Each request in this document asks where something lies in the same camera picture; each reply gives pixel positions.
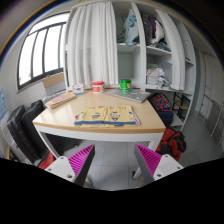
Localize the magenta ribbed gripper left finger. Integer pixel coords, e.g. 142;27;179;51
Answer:
46;144;95;187

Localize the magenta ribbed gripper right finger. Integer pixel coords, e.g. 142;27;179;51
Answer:
134;144;183;184

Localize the yellow patterned towel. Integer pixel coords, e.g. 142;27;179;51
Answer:
74;105;140;128

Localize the red black bag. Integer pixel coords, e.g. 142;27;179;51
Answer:
156;128;186;161

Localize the wooden top white table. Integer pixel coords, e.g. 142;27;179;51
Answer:
33;91;165;158

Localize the colourful patterned storage bin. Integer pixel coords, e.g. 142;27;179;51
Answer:
149;93;174;127

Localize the tan book on table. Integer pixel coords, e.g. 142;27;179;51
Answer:
46;92;76;109

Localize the grey laptop with stickers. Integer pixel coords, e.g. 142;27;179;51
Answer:
105;89;150;103

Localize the small white card box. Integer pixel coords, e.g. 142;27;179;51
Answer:
72;84;84;95

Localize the white folding drying rack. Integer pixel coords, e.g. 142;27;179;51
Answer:
197;95;224;147

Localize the red lidded white jar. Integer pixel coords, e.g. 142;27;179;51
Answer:
92;81;104;93

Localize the green plastic jar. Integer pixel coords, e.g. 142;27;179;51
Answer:
120;79;131;91

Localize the stack of folded white linens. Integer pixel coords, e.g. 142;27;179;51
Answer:
146;62;172;87

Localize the cardboard box by window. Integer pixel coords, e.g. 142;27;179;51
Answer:
43;72;66;95

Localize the white curtain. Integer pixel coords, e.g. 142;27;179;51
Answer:
64;2;118;88

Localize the white shelving unit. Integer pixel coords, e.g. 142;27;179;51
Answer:
64;0;198;131

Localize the black framed window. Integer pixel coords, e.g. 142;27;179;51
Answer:
17;12;69;90

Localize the hanging light blue garment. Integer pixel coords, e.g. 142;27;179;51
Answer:
123;9;139;46

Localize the pile of dark clothes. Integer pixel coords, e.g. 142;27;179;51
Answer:
141;14;170;52

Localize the small black frame stool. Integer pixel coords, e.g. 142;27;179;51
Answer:
172;92;191;120

